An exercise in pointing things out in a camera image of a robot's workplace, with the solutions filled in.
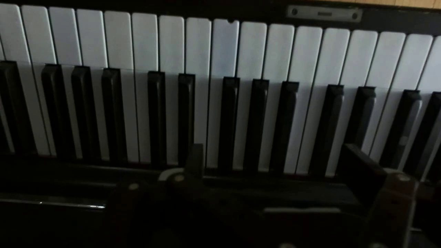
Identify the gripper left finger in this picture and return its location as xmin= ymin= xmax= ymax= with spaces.
xmin=158 ymin=142 xmax=259 ymax=248

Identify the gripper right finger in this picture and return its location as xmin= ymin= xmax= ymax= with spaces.
xmin=337 ymin=142 xmax=418 ymax=248

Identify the black upright piano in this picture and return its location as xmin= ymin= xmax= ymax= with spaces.
xmin=0 ymin=0 xmax=441 ymax=248

